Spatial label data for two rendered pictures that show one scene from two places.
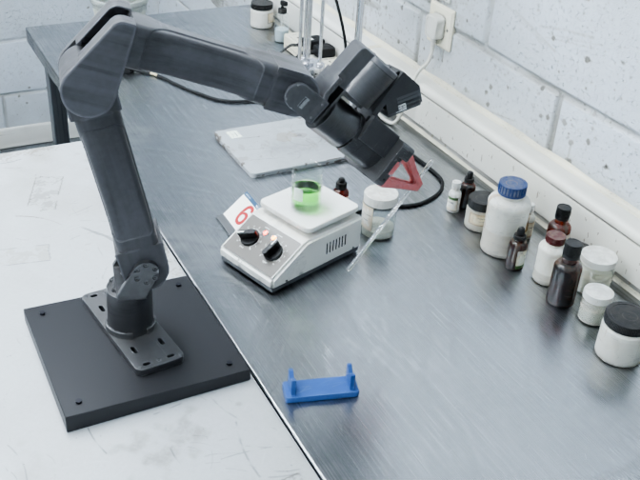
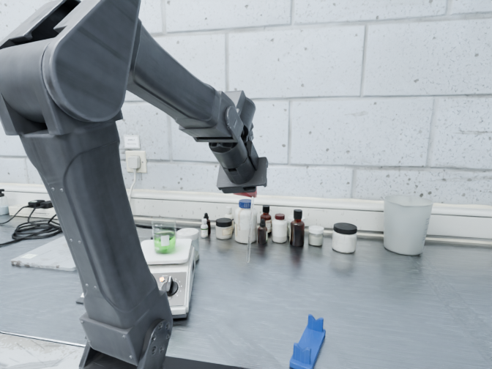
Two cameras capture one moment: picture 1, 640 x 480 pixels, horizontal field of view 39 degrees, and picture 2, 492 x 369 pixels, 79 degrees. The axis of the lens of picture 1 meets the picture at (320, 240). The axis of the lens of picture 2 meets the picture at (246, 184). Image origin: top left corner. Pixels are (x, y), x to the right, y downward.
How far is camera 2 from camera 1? 0.92 m
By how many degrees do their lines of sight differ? 50
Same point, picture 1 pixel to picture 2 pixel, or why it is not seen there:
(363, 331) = (264, 302)
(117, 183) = (118, 229)
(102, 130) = (102, 148)
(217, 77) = (187, 95)
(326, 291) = (212, 297)
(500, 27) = (179, 147)
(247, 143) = (46, 256)
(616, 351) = (352, 244)
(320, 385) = (307, 343)
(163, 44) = (151, 43)
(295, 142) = not seen: hidden behind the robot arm
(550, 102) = not seen: hidden behind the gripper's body
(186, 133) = not seen: outside the picture
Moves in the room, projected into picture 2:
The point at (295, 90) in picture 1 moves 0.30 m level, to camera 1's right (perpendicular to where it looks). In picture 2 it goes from (231, 112) to (323, 116)
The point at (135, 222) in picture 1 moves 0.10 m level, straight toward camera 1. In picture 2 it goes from (140, 277) to (223, 303)
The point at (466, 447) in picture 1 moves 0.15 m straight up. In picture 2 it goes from (396, 316) to (404, 243)
